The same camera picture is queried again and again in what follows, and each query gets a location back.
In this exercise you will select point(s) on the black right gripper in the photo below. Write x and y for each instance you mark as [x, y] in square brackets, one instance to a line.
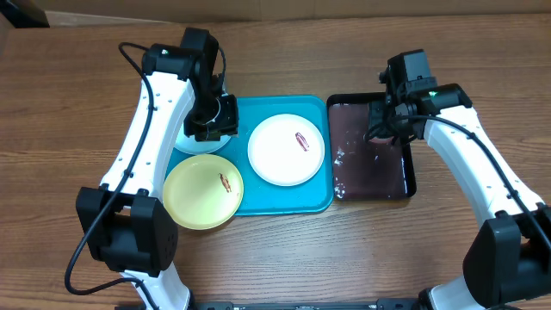
[381, 129]

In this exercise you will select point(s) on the light blue plate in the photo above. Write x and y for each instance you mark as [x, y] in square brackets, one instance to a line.
[190, 146]

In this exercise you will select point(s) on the teal plastic serving tray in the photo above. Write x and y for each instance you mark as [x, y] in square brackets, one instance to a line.
[261, 197]

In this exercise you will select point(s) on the yellow plate with stain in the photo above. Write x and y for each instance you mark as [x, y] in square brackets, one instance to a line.
[203, 192]

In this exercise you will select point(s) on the brown cardboard backdrop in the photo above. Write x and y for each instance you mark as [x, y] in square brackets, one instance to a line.
[181, 11]

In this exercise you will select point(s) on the black rectangular water tray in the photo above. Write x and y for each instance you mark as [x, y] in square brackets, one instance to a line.
[365, 171]

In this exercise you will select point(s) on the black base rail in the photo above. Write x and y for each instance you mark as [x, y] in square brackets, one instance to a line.
[381, 304]

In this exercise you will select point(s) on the green and pink sponge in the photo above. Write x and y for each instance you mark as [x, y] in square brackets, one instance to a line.
[382, 141]

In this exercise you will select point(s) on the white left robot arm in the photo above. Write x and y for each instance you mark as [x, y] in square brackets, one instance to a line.
[124, 220]

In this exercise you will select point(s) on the dark object top left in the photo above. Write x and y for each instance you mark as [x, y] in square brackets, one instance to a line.
[24, 14]

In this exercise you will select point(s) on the pink plate with red stain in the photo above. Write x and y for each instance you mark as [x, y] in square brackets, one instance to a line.
[286, 150]

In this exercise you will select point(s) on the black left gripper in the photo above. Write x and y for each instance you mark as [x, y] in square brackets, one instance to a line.
[229, 125]

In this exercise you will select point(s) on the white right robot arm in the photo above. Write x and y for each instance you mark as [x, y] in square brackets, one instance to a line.
[509, 259]

